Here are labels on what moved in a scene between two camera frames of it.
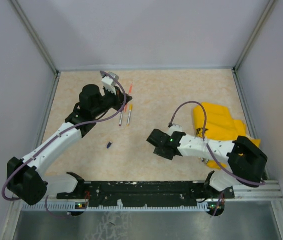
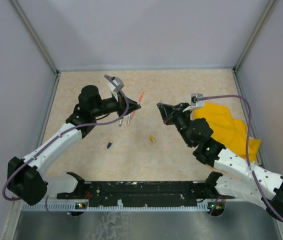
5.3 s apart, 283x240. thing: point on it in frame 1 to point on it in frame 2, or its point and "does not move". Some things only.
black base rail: (144, 192) does not move
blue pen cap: (109, 144) does not move
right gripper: (158, 151) to (170, 112)
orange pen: (130, 92) to (139, 102)
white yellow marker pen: (131, 109) does not move
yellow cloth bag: (220, 126) does not move
